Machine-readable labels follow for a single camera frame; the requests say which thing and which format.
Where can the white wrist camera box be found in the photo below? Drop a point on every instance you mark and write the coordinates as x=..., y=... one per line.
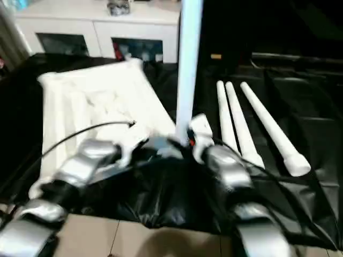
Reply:
x=199, y=131
x=133, y=140

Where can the white plastic table top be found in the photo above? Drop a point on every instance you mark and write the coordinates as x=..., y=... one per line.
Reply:
x=102, y=101

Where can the dark object on cabinet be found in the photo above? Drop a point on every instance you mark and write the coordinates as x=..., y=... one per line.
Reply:
x=119, y=6

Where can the white sideboard with glass doors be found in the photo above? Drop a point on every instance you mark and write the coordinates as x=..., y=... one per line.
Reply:
x=96, y=29

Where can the long black bar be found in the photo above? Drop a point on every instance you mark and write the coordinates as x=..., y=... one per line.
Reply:
x=300, y=59

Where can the white plastic table leg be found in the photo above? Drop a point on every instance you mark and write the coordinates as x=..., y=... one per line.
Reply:
x=225, y=112
x=188, y=59
x=270, y=128
x=240, y=120

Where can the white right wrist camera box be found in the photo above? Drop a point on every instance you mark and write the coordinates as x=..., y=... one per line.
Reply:
x=199, y=131

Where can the black plastic mat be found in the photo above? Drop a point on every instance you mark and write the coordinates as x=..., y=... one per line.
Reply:
x=171, y=198

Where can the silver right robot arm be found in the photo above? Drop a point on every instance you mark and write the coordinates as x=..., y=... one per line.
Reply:
x=236, y=182

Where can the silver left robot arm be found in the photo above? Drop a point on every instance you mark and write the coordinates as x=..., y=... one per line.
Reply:
x=69, y=171

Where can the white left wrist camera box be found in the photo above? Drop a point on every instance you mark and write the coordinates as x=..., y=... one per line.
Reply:
x=133, y=140

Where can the grey curtain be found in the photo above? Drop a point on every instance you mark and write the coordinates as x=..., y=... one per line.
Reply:
x=10, y=32

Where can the small beige label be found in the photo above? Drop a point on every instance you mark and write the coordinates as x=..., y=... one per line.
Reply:
x=216, y=56

